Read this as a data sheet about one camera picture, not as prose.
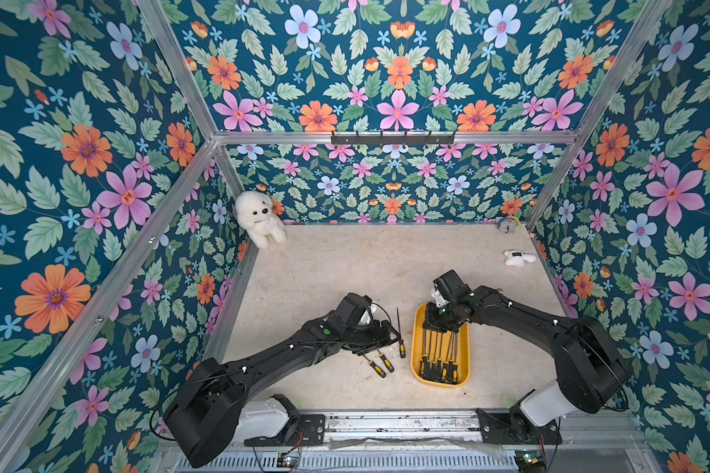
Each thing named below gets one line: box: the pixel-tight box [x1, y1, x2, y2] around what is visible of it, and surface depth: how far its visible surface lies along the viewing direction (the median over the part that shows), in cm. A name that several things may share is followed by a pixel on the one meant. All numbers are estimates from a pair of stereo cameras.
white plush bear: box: [234, 190, 287, 250], surface depth 106 cm
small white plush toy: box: [502, 250, 538, 268], surface depth 108 cm
